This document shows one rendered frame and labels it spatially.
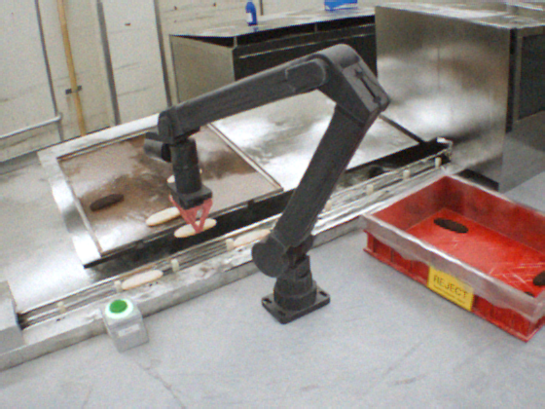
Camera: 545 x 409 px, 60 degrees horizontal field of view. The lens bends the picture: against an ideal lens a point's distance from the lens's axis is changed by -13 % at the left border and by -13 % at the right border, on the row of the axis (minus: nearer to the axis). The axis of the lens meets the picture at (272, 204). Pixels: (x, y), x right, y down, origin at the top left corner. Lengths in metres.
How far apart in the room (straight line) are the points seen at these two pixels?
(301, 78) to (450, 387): 0.57
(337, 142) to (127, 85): 3.88
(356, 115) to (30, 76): 4.13
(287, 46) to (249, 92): 2.28
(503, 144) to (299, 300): 0.73
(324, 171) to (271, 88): 0.16
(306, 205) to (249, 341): 0.28
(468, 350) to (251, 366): 0.40
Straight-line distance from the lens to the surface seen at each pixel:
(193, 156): 1.08
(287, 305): 1.05
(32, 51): 4.71
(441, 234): 1.31
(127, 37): 4.57
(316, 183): 0.88
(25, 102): 4.77
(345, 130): 0.81
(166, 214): 1.30
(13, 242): 1.58
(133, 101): 4.68
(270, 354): 0.99
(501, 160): 1.48
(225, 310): 1.10
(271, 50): 3.12
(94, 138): 1.72
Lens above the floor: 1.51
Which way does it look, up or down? 28 degrees down
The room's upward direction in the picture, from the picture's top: 5 degrees counter-clockwise
